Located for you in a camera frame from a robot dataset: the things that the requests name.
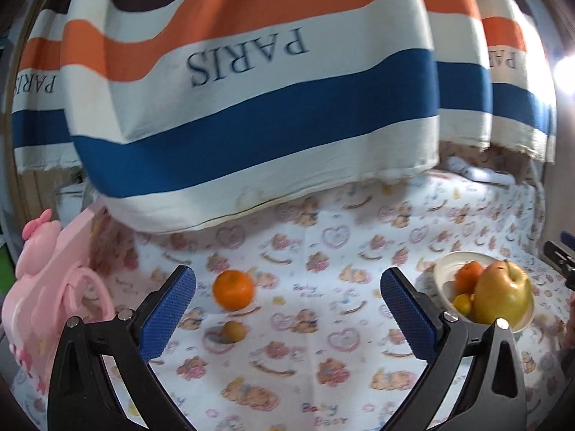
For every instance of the white power strip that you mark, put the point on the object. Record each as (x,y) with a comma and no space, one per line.
(483,174)

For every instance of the cream round plate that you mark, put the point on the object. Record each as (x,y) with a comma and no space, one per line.
(444,269)

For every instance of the striped hanging cloth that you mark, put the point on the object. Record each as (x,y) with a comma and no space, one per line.
(269,98)

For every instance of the small yellow tangerine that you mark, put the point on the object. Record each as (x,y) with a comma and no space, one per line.
(462,304)

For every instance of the small brown longan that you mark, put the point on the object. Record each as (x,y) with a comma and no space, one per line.
(234,331)

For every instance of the bear printed cloth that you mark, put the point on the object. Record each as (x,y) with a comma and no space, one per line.
(314,256)

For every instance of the bright lamp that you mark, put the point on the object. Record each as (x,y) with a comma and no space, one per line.
(567,74)

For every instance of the yellow mango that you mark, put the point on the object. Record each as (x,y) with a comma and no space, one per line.
(503,294)

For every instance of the small orange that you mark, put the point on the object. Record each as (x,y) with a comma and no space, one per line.
(233,289)

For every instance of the large orange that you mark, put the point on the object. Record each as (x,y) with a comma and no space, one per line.
(467,276)

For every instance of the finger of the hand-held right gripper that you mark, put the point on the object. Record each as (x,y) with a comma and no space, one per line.
(568,237)
(564,258)

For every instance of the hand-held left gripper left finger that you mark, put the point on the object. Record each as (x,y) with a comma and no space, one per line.
(168,314)

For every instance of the pink toy case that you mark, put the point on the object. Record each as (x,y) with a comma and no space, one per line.
(45,301)

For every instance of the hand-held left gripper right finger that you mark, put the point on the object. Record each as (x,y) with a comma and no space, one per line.
(406,318)

